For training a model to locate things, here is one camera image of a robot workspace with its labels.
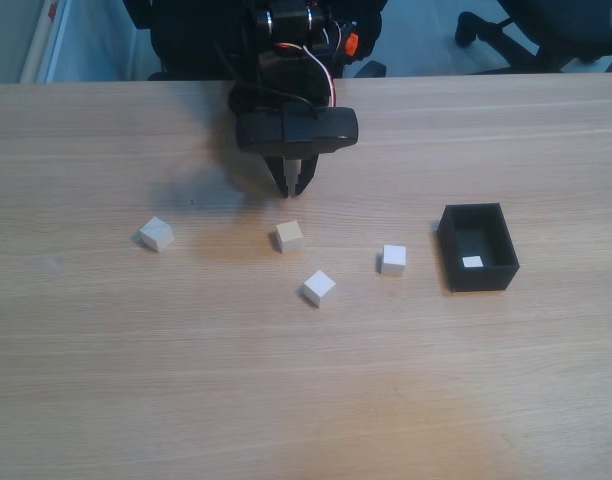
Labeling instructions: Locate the dark blue office chair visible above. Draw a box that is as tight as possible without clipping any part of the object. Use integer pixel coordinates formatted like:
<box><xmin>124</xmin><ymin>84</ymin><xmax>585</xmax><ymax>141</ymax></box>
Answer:
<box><xmin>455</xmin><ymin>0</ymin><xmax>612</xmax><ymax>75</ymax></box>

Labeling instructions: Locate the black oval camera box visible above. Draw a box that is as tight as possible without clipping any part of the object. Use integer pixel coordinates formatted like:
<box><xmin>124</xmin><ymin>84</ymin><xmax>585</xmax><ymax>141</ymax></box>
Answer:
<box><xmin>235</xmin><ymin>106</ymin><xmax>360</xmax><ymax>156</ymax></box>

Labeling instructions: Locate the black clamp orange handle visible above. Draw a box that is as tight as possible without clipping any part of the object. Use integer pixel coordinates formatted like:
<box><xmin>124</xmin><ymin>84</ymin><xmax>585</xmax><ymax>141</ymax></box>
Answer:
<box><xmin>330</xmin><ymin>19</ymin><xmax>361</xmax><ymax>59</ymax></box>

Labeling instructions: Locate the white red servo cable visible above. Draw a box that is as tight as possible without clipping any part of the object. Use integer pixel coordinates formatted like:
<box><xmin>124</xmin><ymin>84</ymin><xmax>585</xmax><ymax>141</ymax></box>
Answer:
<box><xmin>299</xmin><ymin>43</ymin><xmax>340</xmax><ymax>109</ymax></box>

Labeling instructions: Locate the white panel red mark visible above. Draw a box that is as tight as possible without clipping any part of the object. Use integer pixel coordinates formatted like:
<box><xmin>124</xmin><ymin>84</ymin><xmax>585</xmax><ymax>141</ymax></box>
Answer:
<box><xmin>18</xmin><ymin>0</ymin><xmax>72</xmax><ymax>84</ymax></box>

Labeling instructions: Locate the black open box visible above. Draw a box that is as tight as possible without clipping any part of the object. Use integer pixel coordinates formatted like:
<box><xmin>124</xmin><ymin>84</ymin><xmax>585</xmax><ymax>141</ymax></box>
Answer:
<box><xmin>438</xmin><ymin>202</ymin><xmax>521</xmax><ymax>294</ymax></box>

